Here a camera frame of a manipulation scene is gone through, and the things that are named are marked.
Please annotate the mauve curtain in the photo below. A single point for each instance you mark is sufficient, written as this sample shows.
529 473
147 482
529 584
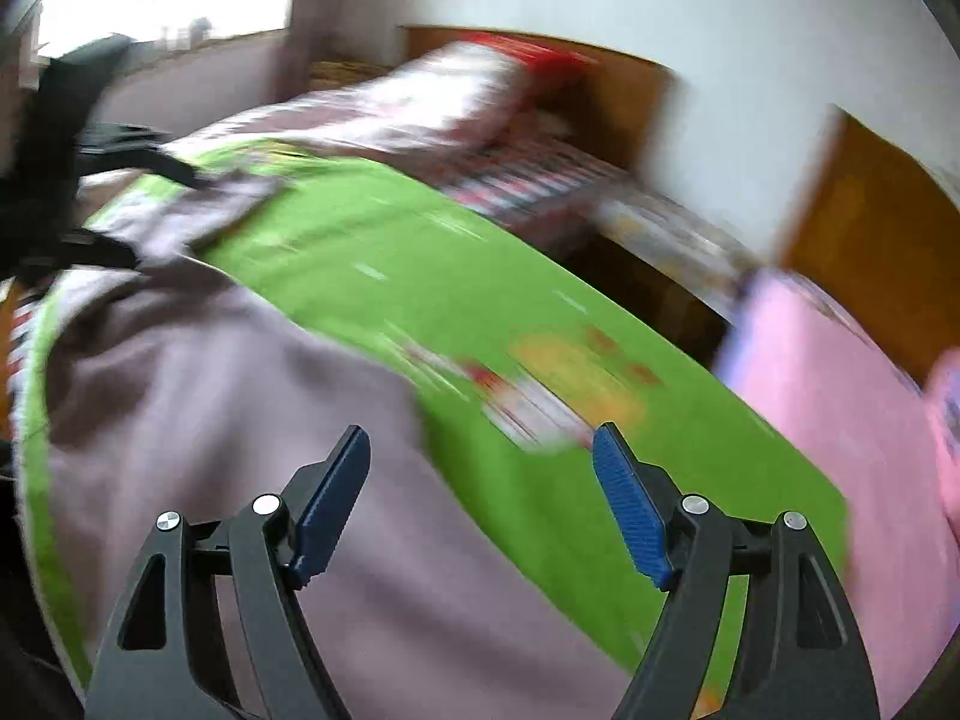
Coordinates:
298 30

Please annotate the mauve grey pants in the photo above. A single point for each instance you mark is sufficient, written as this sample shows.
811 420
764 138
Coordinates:
225 390

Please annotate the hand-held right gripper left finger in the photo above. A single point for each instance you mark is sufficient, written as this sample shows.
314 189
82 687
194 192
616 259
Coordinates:
336 495

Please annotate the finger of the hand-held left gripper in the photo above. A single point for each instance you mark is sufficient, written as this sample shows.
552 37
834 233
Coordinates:
90 251
142 159

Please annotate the pink cloth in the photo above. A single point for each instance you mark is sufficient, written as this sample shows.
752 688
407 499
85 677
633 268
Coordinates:
817 420

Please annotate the floral quilt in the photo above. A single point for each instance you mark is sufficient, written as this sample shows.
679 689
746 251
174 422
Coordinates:
390 105

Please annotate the wooden door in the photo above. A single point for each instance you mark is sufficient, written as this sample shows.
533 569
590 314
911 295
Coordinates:
862 225

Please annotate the green printed blanket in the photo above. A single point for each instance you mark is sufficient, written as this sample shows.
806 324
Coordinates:
450 277

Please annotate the striped bed sheet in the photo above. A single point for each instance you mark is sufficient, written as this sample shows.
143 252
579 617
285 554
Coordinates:
525 180

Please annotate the red pillow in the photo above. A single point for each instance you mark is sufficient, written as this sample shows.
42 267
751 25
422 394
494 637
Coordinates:
547 64

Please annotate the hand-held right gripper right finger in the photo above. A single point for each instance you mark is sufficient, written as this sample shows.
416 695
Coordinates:
628 499

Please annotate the wooden headboard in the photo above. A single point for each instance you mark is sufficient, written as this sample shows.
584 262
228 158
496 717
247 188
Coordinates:
630 101

